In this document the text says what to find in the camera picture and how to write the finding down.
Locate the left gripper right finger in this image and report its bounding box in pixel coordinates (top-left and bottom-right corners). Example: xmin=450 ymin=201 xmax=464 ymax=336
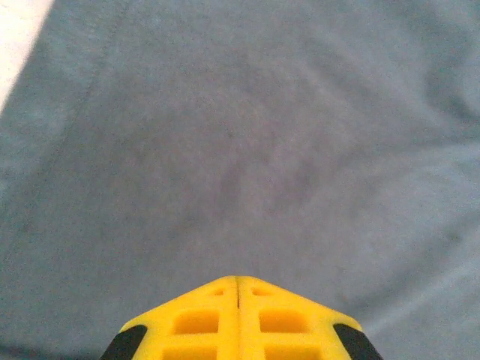
xmin=238 ymin=275 xmax=383 ymax=360

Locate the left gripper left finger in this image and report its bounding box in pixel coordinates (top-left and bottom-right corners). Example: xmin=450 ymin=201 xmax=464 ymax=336
xmin=99 ymin=276 xmax=240 ymax=360

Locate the grey t-shirt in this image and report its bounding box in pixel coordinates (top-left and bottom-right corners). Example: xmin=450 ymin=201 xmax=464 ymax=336
xmin=0 ymin=0 xmax=480 ymax=360

